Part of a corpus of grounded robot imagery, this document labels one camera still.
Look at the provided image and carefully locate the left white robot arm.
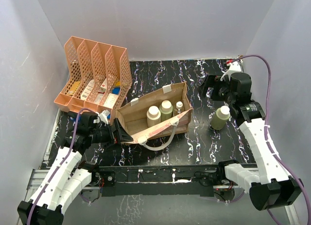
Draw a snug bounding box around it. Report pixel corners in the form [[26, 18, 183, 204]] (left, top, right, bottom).
[[17, 108, 133, 225]]

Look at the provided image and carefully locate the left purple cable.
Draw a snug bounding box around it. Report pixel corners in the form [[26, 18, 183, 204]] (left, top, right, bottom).
[[25, 108, 98, 225]]

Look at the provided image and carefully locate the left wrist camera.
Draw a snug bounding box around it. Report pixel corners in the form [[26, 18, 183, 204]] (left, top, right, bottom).
[[98, 110, 110, 124]]

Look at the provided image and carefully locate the yellow box in organizer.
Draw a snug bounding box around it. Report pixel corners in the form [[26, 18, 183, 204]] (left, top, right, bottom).
[[67, 81, 81, 96]]

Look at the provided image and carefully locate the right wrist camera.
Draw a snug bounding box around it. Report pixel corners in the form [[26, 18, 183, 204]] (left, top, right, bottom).
[[220, 60, 243, 81]]

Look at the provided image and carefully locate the white red box in organizer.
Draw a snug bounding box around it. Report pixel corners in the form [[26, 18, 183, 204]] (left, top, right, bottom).
[[98, 78, 107, 93]]

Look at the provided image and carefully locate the brown canvas tote bag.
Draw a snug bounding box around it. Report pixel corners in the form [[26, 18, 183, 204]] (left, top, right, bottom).
[[116, 82, 193, 151]]

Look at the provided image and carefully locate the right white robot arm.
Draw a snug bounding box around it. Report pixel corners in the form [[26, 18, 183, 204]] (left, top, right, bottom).
[[198, 72, 302, 210]]

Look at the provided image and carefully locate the blue yellow item in organizer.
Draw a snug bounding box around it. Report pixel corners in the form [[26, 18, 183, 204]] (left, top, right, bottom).
[[111, 81, 121, 95]]

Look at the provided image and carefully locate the pink plastic file organizer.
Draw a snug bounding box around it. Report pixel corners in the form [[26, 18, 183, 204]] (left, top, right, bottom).
[[54, 36, 132, 119]]

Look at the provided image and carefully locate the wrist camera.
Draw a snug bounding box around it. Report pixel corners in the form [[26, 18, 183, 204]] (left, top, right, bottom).
[[220, 60, 243, 81], [98, 110, 110, 124]]

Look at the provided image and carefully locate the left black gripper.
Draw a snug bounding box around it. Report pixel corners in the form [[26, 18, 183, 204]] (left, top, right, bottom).
[[90, 118, 133, 151]]

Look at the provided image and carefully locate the blue white small box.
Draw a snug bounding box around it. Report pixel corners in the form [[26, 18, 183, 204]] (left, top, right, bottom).
[[68, 111, 78, 123]]

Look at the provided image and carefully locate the green bottle with beige cap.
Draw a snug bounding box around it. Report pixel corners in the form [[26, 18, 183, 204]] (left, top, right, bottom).
[[159, 100, 173, 122]]

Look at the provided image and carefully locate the small clear bottle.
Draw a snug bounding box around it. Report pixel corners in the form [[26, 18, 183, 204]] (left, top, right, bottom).
[[173, 101, 184, 116]]

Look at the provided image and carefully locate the black front rail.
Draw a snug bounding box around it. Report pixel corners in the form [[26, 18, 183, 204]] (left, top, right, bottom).
[[99, 165, 220, 197]]

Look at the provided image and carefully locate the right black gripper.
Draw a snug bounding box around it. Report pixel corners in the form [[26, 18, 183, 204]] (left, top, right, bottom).
[[196, 74, 235, 105]]

